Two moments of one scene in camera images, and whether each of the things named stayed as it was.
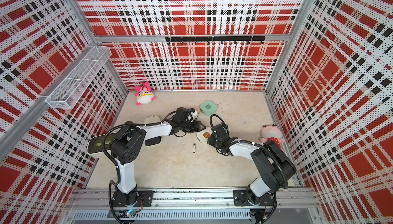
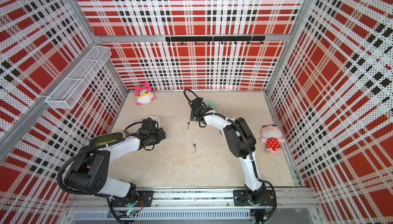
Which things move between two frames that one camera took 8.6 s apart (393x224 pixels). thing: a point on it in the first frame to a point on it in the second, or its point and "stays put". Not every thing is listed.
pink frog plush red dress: (271, 132) stays put
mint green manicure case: (208, 107) stays put
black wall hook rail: (216, 39) stays put
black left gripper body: (189, 126) to (156, 136)
